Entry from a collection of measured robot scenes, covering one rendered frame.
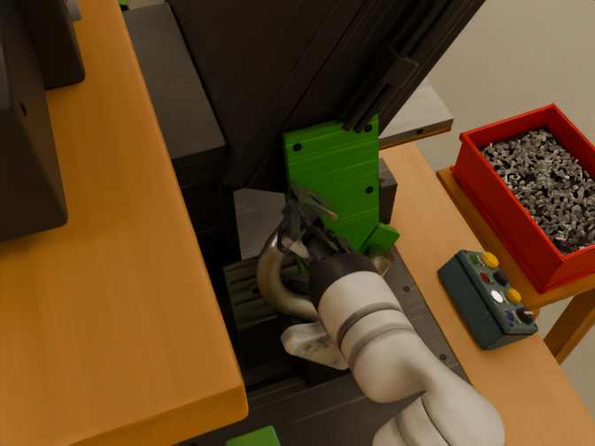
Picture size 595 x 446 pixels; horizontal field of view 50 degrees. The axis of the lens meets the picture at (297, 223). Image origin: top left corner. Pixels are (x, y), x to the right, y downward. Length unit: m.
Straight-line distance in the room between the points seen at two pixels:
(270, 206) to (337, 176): 0.37
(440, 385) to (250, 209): 0.67
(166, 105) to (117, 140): 0.46
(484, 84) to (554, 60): 0.36
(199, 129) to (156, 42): 0.18
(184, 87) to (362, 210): 0.27
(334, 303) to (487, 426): 0.18
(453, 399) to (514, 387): 0.49
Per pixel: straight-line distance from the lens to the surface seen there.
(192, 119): 0.78
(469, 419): 0.51
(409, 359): 0.54
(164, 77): 0.84
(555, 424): 1.00
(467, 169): 1.26
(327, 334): 0.63
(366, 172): 0.77
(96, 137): 0.35
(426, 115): 0.95
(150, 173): 0.33
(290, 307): 0.82
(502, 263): 1.22
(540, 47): 3.07
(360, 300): 0.59
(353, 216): 0.80
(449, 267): 1.03
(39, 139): 0.27
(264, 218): 1.10
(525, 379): 1.01
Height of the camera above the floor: 1.78
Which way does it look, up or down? 54 degrees down
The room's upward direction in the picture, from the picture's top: straight up
